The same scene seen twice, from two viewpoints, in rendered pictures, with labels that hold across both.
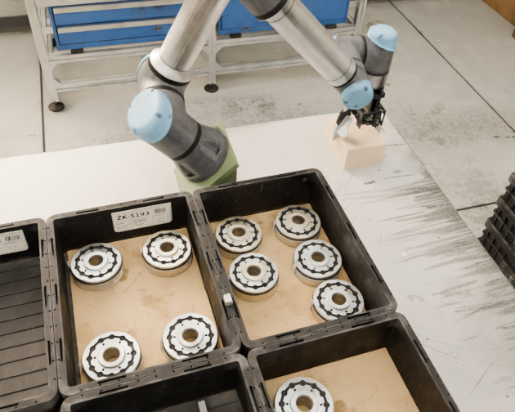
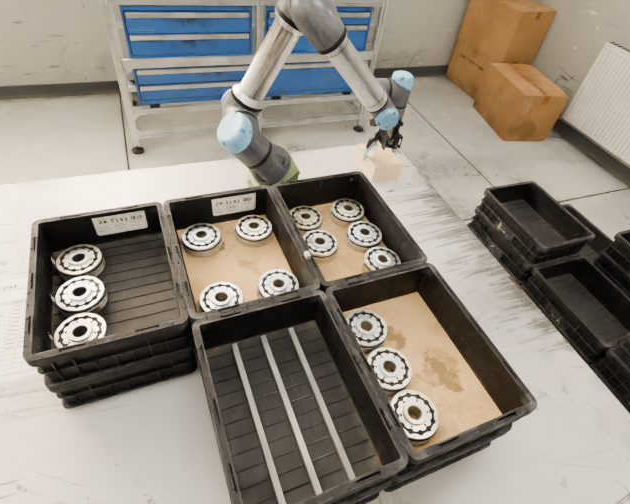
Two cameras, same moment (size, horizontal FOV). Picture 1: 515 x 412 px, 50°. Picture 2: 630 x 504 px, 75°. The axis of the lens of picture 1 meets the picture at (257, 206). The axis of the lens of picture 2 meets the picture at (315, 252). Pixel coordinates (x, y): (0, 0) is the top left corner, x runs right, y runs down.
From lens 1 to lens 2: 0.20 m
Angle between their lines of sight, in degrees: 5
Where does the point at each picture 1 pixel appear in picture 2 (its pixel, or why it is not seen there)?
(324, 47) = (367, 79)
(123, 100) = (190, 146)
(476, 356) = (474, 303)
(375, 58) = (398, 95)
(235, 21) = (276, 86)
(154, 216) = (242, 203)
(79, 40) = (157, 97)
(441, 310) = (448, 274)
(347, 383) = (393, 315)
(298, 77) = (322, 131)
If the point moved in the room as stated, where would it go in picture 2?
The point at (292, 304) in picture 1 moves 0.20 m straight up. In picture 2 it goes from (348, 264) to (362, 210)
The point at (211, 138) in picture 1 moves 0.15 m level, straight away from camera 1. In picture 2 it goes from (279, 152) to (275, 128)
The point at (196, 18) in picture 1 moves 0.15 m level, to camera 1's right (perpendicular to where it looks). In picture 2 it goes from (271, 56) to (321, 62)
